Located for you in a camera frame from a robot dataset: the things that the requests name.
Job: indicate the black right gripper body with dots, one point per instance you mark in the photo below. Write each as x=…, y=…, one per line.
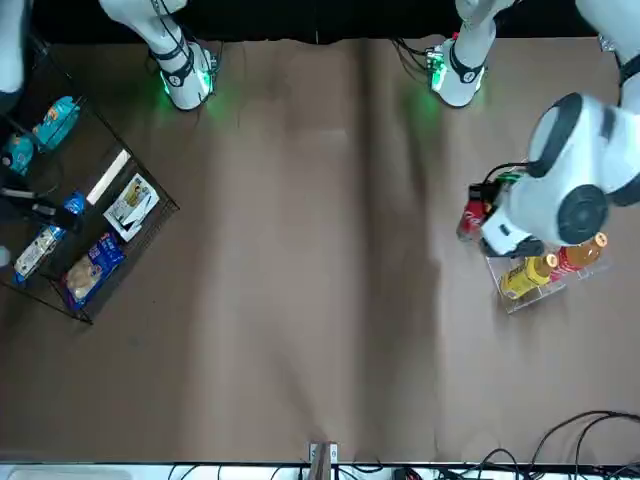
x=17, y=210

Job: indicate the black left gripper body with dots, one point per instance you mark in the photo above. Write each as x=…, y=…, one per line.
x=484, y=197

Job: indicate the red cola bottle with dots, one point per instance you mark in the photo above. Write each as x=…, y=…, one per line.
x=470, y=220

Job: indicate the teal chips bag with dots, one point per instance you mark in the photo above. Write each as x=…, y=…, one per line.
x=55, y=125
x=17, y=155

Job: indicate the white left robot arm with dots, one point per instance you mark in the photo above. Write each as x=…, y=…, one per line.
x=575, y=165

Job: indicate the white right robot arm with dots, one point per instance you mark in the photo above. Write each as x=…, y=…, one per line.
x=185, y=75

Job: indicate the clear acrylic shelf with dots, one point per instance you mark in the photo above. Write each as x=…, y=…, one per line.
x=530, y=301

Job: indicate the small blue cookie packet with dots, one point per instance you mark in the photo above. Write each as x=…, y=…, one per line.
x=75, y=202

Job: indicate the blue white snack packet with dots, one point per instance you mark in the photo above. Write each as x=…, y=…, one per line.
x=37, y=252

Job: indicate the blue cracker packet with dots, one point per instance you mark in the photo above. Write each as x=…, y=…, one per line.
x=92, y=270

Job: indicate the white label strip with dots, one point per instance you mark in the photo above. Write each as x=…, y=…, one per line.
x=107, y=177

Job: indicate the yellow drink bottle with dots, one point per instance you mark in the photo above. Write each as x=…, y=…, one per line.
x=527, y=275

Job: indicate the orange tea bottle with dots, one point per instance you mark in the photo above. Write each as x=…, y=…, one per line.
x=580, y=255

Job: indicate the grey wrist camera bar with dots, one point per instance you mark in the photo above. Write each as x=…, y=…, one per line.
x=44, y=207

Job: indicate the aluminium camera post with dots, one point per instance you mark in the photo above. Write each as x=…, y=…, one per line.
x=322, y=460

